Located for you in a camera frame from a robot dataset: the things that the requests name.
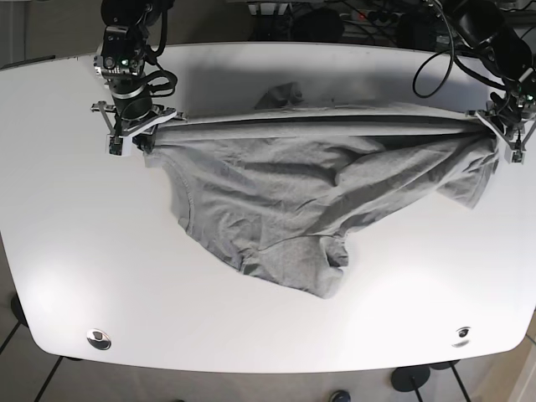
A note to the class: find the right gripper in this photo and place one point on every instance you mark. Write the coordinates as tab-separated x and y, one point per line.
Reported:
133	111

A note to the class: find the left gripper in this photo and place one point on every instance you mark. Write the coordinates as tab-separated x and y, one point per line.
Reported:
511	119

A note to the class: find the grey T-shirt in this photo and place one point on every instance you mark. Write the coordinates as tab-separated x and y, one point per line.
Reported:
274	193

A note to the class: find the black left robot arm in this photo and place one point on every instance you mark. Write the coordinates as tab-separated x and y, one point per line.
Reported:
482	27

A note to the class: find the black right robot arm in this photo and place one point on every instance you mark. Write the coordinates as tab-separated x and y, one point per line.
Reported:
127	60

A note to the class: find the right silver table grommet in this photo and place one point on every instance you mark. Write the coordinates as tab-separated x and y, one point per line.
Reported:
461	337

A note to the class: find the silver table grommet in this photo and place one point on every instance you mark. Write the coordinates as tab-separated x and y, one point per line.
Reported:
461	337
98	339

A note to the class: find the left silver table grommet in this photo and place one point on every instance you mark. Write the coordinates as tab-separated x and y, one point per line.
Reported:
98	339

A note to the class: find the black round stand base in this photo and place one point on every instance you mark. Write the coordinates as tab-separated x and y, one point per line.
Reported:
409	379

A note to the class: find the blue shoe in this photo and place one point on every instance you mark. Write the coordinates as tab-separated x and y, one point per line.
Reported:
340	396

